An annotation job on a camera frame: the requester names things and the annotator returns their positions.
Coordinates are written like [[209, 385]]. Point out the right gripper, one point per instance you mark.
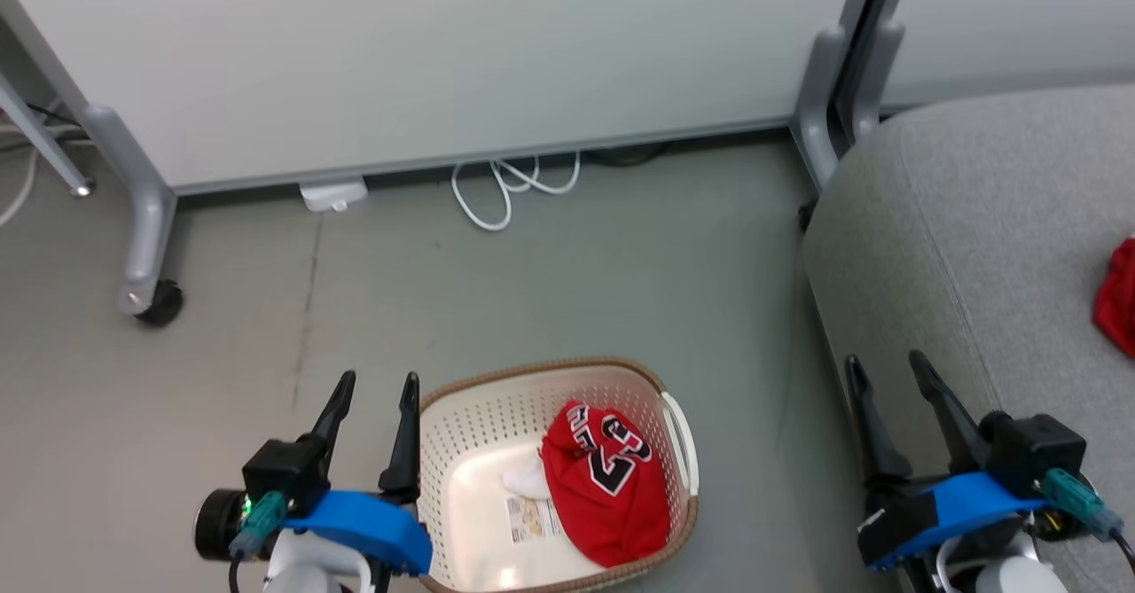
[[896, 522]]

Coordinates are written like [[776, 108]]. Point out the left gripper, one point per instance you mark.
[[217, 526]]

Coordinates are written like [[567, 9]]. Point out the white cloth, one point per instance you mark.
[[528, 479]]

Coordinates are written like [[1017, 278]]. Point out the red white-striped garment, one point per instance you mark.
[[1119, 300]]

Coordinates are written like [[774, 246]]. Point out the red jersey with number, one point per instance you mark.
[[612, 504]]

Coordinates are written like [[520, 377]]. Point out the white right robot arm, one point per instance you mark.
[[1011, 571]]

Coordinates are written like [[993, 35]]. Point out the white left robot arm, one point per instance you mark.
[[306, 571]]

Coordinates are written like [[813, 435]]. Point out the grey fabric sofa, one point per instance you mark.
[[975, 247]]

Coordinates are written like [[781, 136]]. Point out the cream plastic laundry basket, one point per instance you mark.
[[479, 442]]

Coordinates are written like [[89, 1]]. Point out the paper label sticker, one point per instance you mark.
[[532, 519]]

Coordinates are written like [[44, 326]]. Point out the white power adapter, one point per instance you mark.
[[333, 195]]

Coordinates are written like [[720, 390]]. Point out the grey partition foot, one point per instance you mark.
[[817, 105], [146, 212], [873, 79]]

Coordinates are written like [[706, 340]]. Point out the large white partition panel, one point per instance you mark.
[[443, 52]]

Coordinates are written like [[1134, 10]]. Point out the narrow white partition panel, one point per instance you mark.
[[1020, 17]]

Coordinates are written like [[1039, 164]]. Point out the grey metal table leg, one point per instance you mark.
[[40, 141]]

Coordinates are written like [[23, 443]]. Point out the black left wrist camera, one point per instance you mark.
[[284, 473]]

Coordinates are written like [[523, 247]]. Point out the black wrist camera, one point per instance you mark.
[[284, 473], [1033, 451]]

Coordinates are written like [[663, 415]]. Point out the blue left camera mount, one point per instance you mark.
[[372, 531]]

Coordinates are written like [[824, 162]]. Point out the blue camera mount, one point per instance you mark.
[[971, 504], [372, 531]]

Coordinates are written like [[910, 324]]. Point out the blue right camera mount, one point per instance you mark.
[[971, 504]]

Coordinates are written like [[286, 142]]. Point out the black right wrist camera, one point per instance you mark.
[[1033, 451]]

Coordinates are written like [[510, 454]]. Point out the teal left camera connector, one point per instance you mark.
[[262, 522]]

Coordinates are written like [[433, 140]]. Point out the teal camera connector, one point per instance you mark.
[[1077, 497], [262, 522]]

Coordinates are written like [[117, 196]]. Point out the teal right camera connector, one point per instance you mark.
[[1077, 497]]

